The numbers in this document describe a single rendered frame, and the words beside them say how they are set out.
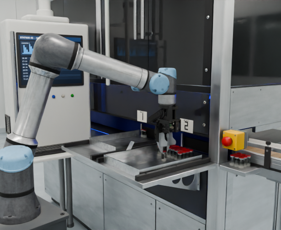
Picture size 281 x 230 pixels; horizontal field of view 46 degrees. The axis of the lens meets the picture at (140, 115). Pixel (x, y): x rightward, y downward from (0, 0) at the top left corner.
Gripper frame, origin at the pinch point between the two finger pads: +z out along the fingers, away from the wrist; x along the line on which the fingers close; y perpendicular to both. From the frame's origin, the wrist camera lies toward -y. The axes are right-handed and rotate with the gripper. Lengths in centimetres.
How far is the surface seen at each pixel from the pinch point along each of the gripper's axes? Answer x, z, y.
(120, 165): -21.9, 3.7, -1.1
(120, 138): 8.1, 5.5, -46.8
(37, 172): 37, 94, -275
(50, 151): -25, 12, -66
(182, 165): -1.7, 3.9, 13.7
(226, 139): 12.4, -7.1, 24.2
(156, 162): -4.2, 5.4, 0.5
